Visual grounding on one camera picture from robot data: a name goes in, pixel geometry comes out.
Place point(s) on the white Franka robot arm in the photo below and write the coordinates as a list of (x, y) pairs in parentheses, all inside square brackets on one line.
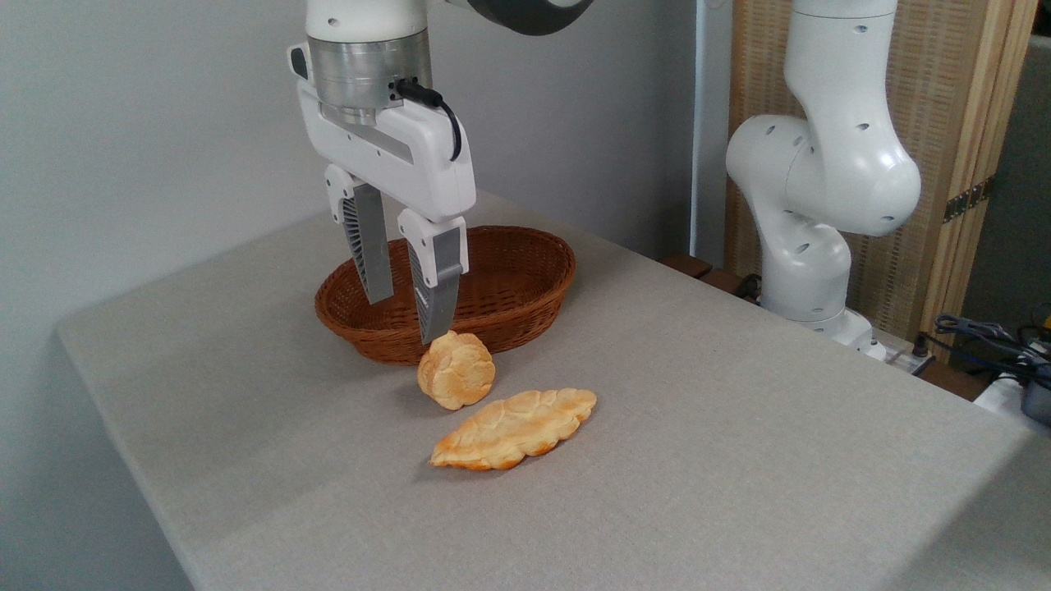
[(829, 164)]

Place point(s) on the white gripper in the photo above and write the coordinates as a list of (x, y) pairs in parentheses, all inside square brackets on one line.
[(410, 164)]

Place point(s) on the round bread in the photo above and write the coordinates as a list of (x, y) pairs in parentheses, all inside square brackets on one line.
[(456, 373)]

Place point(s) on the white power strip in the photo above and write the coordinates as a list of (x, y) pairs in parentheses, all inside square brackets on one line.
[(907, 359)]

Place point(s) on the brown wicker basket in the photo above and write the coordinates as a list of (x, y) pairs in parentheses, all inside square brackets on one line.
[(509, 279)]

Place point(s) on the brown wooden board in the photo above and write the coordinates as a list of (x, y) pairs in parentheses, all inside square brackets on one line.
[(698, 269)]

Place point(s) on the grey tablecloth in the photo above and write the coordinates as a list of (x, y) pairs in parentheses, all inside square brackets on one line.
[(657, 460)]

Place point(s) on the long leaf-shaped bread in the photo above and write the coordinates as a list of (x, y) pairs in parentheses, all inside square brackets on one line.
[(513, 428)]

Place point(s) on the white vertical pole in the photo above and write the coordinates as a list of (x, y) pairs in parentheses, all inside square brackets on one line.
[(706, 123)]

